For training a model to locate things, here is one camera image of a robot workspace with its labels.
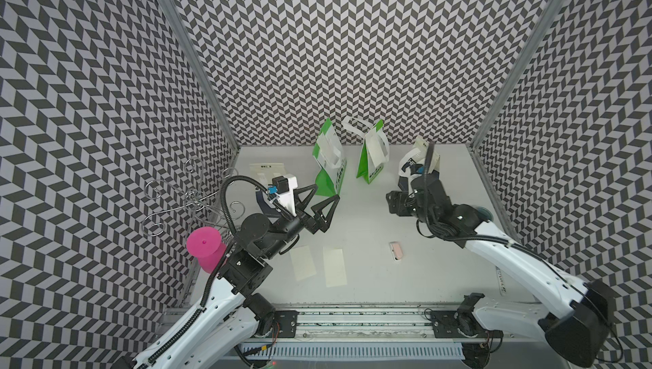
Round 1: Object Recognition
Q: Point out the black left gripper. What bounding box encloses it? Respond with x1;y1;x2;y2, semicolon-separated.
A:
260;183;338;260

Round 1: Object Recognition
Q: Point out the navy cream cheerful bag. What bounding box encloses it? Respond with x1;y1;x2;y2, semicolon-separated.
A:
397;136;429;193
250;163;285;219

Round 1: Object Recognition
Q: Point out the small pink stapler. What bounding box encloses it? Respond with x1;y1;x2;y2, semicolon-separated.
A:
390;242;404;260

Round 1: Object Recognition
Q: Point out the green white bag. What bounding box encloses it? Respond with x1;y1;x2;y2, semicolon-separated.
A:
342;116;390;184
312;119;347;197

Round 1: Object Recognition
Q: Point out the cream receipt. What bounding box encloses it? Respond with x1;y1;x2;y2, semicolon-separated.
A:
323;248;347;288
365;131;389;168
317;129;342;169
290;246;317;282

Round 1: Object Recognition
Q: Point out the green white bag front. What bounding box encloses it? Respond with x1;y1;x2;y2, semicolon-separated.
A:
312;119;347;197

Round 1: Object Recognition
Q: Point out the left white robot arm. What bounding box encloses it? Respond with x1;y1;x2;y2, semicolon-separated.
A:
112;175;340;368

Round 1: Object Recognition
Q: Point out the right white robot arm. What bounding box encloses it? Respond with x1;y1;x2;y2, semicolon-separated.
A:
385;143;616;368

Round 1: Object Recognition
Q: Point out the grey blue cup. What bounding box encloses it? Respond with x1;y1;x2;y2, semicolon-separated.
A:
475;206;493;221

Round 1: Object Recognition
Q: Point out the pink plastic cup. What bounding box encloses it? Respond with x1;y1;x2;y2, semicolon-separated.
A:
186;226;227;273

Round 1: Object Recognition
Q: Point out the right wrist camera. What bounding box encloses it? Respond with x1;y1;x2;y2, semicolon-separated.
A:
399;162;424;178

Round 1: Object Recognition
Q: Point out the silver wire stand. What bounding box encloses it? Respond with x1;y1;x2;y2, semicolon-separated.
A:
139;157;232;241

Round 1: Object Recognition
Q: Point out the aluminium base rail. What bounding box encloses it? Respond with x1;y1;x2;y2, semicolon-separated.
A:
261;298;549;343

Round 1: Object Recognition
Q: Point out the white vented cable duct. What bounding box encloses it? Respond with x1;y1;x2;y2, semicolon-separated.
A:
239;342;465;362

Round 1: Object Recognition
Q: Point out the aluminium corner post right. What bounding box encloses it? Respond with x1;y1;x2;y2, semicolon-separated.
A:
469;0;566;152

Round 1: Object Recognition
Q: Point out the aluminium corner post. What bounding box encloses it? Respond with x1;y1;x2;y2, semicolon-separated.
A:
469;0;566;152
157;0;239;152

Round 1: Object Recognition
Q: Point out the aluminium corner post left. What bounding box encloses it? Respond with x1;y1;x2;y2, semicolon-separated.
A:
157;0;239;152

